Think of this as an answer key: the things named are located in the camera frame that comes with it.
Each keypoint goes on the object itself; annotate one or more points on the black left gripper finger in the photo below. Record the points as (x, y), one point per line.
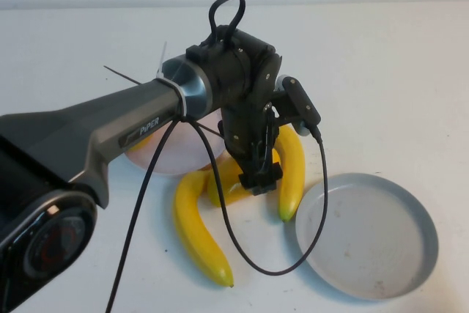
(264, 190)

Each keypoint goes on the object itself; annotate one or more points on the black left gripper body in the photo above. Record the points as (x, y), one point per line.
(242, 137)

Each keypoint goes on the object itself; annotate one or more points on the yellow plastic mango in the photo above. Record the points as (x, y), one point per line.
(236, 181)

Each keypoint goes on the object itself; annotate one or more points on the yellow plastic banana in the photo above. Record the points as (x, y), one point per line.
(293, 181)
(198, 239)

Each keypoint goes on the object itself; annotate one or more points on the orange-tinted plastic mango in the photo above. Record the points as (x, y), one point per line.
(141, 144)

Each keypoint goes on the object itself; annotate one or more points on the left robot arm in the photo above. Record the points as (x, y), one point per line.
(110, 122)

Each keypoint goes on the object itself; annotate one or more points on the pink round plate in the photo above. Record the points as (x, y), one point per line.
(179, 151)

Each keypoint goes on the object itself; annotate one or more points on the grey round plate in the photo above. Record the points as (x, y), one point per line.
(366, 239)

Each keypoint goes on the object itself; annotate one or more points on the black zip tie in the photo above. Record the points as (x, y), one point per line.
(122, 75)
(207, 130)

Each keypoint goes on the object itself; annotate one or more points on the white zip tie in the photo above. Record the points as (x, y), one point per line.
(182, 96)

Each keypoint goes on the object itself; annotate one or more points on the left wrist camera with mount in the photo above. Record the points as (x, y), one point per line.
(302, 102)

